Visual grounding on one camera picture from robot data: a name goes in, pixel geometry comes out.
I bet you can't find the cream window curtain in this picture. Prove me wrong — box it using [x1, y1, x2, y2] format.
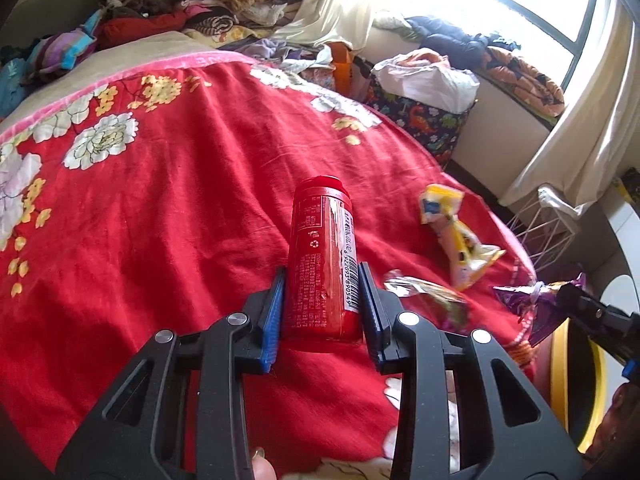
[500, 0, 640, 206]

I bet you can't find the yellow white snack packet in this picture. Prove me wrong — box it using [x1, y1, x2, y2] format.
[419, 183, 507, 292]

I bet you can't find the white wire basket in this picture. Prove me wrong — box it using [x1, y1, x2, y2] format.
[505, 185, 596, 273]

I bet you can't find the cream curtain over bed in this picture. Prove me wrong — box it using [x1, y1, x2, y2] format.
[272, 0, 381, 53]

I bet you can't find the orange patterned quilt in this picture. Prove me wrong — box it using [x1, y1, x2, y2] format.
[482, 45, 566, 121]

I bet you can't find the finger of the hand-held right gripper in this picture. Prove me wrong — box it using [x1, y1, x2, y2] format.
[555, 282, 640, 381]

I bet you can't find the silver green snack wrapper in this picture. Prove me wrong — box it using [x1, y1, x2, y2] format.
[382, 269, 473, 333]

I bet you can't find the orange bag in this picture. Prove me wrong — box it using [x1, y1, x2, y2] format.
[330, 42, 368, 96]

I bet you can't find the purple snack wrapper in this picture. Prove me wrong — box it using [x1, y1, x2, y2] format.
[492, 272, 586, 348]

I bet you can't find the white bag in storage bag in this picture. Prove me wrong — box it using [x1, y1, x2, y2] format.
[372, 52, 481, 113]

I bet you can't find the dinosaur print storage bag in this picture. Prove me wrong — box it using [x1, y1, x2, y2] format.
[367, 72, 473, 166]

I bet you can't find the red floral blanket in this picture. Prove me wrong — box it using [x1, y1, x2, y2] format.
[0, 55, 538, 480]

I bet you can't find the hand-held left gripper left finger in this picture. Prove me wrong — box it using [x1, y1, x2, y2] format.
[55, 266, 288, 480]

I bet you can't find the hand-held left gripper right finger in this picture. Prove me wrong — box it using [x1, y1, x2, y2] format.
[357, 261, 586, 480]

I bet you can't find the pink orange cloth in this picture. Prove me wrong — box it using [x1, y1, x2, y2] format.
[397, 47, 443, 68]

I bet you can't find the blue purple striped cloth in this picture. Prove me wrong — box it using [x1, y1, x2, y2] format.
[27, 10, 98, 73]

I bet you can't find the red plastic canister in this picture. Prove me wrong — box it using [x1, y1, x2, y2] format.
[279, 175, 365, 353]

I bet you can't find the person's left hand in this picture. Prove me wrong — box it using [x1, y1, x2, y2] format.
[250, 446, 277, 480]

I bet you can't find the dark blue jacket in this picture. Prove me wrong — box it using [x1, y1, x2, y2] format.
[405, 15, 521, 56]

